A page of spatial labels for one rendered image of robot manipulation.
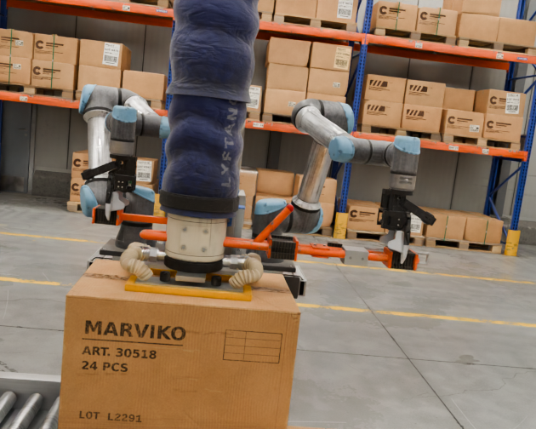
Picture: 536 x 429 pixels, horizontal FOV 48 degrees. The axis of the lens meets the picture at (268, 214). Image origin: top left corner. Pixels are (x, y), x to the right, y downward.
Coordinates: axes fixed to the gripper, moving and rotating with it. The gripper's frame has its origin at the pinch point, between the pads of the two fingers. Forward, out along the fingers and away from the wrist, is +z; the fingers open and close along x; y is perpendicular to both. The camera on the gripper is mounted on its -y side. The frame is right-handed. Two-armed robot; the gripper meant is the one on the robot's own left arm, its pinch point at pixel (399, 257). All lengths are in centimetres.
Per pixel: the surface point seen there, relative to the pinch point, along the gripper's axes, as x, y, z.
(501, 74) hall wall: -845, -404, -173
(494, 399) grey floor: -178, -130, 119
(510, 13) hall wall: -844, -404, -274
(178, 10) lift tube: 7, 70, -62
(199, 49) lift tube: 12, 63, -52
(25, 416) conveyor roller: -14, 110, 64
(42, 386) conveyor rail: -31, 109, 62
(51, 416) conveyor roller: -15, 102, 64
